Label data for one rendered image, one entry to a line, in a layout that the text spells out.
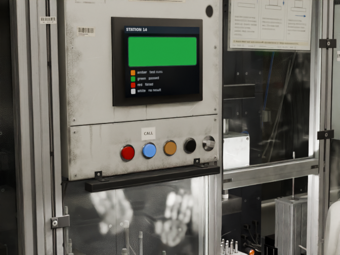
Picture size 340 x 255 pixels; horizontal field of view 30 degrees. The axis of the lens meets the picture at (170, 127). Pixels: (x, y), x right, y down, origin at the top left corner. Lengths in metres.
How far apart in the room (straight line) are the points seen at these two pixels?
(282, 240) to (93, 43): 1.06
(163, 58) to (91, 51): 0.18
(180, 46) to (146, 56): 0.10
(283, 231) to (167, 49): 0.90
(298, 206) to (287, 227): 0.08
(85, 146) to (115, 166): 0.09
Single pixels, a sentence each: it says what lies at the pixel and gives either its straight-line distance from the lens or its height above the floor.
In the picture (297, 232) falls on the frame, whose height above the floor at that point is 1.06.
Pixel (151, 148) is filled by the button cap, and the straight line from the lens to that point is 1.50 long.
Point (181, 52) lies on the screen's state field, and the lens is 1.52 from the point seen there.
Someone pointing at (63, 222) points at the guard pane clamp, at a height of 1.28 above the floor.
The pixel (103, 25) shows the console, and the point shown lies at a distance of 1.43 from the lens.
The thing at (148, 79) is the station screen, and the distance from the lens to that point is 1.46.
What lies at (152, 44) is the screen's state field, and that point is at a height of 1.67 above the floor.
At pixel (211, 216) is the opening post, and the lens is 1.67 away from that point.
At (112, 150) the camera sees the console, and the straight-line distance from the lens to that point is 1.45.
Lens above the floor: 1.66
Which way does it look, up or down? 7 degrees down
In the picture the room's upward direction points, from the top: straight up
